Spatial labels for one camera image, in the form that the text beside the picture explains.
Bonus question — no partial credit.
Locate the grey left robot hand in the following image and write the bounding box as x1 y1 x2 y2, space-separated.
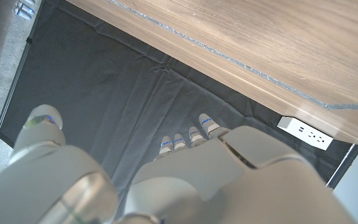
0 104 358 224

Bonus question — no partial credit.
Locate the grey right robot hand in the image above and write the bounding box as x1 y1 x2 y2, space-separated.
13 0 36 20

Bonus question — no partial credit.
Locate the backdrop stand pole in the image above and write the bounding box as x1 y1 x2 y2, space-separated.
0 0 45 144

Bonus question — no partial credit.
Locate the white power strip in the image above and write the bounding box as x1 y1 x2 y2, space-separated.
277 116 334 151

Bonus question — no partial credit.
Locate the black backdrop curtain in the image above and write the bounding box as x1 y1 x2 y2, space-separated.
0 0 358 224

